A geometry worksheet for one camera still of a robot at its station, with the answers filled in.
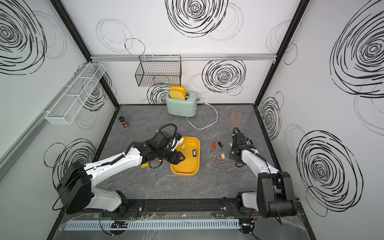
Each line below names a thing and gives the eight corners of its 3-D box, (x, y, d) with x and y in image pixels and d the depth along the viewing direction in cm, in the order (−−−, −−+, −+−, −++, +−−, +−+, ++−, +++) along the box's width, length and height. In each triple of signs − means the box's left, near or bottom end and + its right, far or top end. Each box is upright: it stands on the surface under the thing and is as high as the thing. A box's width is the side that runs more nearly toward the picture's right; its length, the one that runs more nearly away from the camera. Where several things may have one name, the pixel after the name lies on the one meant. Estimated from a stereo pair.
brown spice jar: (123, 129, 108) (117, 120, 99) (125, 125, 110) (119, 115, 102) (128, 129, 108) (123, 120, 99) (130, 125, 110) (124, 115, 102)
